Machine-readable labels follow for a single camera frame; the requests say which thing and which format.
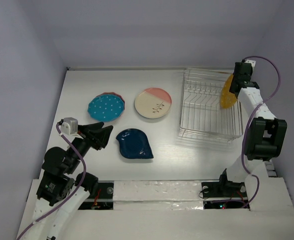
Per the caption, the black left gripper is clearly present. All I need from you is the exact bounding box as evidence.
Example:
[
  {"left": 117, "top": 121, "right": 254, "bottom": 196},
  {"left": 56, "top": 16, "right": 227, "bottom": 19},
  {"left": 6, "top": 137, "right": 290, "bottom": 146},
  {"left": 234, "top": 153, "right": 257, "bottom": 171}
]
[{"left": 66, "top": 120, "right": 114, "bottom": 172}]

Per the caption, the blue polka dot plate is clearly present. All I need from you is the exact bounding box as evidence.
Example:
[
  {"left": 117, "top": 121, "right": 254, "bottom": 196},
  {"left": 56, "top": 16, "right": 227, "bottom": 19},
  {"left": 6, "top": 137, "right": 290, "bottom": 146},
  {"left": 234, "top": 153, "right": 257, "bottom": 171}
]
[{"left": 87, "top": 92, "right": 125, "bottom": 123}]

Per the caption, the yellow polka dot plate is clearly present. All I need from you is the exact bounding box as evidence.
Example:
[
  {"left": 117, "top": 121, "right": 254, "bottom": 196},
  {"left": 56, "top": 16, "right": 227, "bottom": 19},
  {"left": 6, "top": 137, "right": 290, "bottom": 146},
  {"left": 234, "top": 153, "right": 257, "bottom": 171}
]
[{"left": 220, "top": 74, "right": 237, "bottom": 109}]

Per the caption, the dark blue leaf plate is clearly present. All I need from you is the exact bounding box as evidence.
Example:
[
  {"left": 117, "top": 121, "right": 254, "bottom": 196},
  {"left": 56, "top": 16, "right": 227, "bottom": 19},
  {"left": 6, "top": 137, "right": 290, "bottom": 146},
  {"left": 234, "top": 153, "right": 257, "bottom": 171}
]
[{"left": 115, "top": 128, "right": 154, "bottom": 160}]

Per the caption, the pink polka dot plate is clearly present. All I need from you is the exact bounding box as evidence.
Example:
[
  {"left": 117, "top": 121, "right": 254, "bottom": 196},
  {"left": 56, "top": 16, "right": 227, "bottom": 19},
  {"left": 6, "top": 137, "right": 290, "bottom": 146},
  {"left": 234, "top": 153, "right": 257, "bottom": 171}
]
[{"left": 94, "top": 92, "right": 125, "bottom": 122}]

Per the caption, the pink and cream plate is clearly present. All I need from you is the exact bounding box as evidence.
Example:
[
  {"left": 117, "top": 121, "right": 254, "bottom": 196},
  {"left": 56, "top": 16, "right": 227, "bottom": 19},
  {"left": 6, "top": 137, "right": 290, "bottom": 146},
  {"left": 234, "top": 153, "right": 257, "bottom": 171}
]
[{"left": 134, "top": 87, "right": 172, "bottom": 119}]

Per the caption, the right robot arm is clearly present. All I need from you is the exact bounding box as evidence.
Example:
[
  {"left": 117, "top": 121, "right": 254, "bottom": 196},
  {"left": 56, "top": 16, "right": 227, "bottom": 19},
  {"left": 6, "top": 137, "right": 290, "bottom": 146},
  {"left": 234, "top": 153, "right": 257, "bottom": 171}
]
[{"left": 217, "top": 58, "right": 288, "bottom": 196}]

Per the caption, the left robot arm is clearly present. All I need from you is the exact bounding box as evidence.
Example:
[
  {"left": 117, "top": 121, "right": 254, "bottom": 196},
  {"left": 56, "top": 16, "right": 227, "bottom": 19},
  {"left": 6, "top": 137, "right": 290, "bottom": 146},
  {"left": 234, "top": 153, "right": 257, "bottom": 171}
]
[{"left": 26, "top": 117, "right": 113, "bottom": 240}]

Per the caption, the silver foil strip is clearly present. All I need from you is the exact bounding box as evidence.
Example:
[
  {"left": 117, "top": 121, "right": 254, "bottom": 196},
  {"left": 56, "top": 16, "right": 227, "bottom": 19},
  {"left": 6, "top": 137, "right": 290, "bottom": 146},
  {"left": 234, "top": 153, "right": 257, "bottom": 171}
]
[{"left": 112, "top": 180, "right": 204, "bottom": 211}]

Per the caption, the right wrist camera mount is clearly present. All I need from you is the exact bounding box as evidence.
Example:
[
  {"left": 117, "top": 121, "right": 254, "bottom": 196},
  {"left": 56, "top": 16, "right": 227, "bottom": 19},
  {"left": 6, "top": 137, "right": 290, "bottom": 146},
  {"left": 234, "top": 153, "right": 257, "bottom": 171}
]
[{"left": 242, "top": 58, "right": 256, "bottom": 72}]

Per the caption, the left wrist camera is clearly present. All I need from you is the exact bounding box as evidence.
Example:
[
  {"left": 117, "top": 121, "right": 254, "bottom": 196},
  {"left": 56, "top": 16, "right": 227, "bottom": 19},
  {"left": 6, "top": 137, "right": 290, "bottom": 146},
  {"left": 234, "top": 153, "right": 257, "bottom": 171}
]
[{"left": 58, "top": 117, "right": 78, "bottom": 136}]

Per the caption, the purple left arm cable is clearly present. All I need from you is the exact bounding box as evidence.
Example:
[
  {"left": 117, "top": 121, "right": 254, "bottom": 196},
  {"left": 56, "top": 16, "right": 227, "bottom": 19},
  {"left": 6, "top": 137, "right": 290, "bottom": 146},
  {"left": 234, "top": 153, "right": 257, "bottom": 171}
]
[{"left": 16, "top": 122, "right": 88, "bottom": 240}]

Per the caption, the wire dish rack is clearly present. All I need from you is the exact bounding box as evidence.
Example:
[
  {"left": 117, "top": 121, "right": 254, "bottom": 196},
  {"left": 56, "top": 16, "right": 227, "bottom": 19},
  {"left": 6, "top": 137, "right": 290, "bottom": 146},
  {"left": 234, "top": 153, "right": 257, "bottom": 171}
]
[{"left": 179, "top": 68, "right": 244, "bottom": 143}]

